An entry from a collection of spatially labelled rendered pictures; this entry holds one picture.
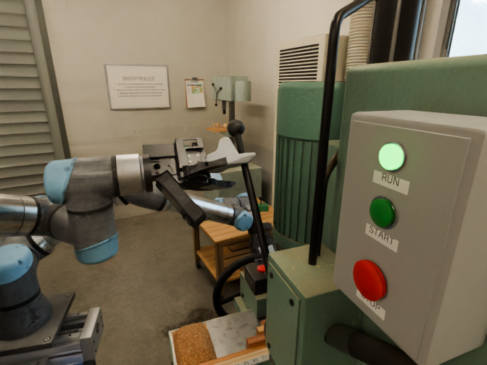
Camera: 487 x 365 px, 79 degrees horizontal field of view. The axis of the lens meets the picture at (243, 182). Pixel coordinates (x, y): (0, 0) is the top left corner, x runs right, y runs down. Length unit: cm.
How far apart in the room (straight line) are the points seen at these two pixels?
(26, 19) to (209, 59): 172
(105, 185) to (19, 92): 292
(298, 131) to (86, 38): 310
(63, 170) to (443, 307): 52
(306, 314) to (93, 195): 39
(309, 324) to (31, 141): 329
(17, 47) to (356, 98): 326
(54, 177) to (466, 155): 52
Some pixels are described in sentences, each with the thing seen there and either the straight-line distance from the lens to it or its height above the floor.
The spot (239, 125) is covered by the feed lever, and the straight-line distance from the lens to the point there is 58.
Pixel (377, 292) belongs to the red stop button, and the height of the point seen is 136.
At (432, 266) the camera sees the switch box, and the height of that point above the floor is 140.
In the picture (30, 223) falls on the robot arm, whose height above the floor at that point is 126.
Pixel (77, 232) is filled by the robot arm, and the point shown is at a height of 126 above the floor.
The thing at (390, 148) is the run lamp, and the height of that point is 146.
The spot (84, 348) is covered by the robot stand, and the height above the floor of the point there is 73.
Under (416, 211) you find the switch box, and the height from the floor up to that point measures 142.
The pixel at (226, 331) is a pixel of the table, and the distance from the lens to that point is 85.
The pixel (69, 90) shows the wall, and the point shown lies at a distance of 344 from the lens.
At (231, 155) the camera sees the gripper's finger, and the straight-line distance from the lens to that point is 53.
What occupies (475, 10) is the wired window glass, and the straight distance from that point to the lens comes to 197.
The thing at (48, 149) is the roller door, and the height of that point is 90.
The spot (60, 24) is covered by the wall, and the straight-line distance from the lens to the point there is 348.
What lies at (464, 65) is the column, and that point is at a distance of 27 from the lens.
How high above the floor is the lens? 150
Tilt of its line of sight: 18 degrees down
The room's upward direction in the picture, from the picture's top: straight up
